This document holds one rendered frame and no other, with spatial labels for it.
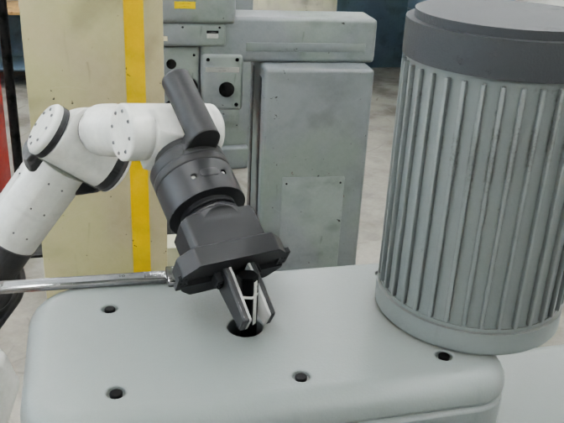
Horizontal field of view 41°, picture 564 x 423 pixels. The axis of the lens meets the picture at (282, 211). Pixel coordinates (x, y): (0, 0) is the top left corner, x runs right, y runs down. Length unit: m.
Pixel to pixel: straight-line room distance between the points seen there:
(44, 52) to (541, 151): 1.91
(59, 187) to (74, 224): 1.48
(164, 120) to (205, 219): 0.13
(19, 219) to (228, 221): 0.44
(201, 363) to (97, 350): 0.10
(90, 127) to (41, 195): 0.16
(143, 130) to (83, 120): 0.22
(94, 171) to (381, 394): 0.56
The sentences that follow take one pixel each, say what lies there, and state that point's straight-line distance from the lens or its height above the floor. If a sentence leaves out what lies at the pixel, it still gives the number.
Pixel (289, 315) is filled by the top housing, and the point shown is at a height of 1.89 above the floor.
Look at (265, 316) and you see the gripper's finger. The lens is 0.76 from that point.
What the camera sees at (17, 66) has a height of 0.23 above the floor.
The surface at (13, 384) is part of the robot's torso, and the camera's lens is 1.23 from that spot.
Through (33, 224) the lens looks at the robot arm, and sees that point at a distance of 1.15.
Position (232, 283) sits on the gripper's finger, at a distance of 0.75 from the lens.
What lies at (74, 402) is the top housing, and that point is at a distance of 0.70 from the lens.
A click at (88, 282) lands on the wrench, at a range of 0.86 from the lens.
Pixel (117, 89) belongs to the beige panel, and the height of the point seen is 1.69.
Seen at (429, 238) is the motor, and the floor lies 2.00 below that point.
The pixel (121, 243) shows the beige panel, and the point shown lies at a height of 1.14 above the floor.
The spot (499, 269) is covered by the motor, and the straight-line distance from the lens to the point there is 0.74.
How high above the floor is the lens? 2.31
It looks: 24 degrees down
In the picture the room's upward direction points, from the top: 3 degrees clockwise
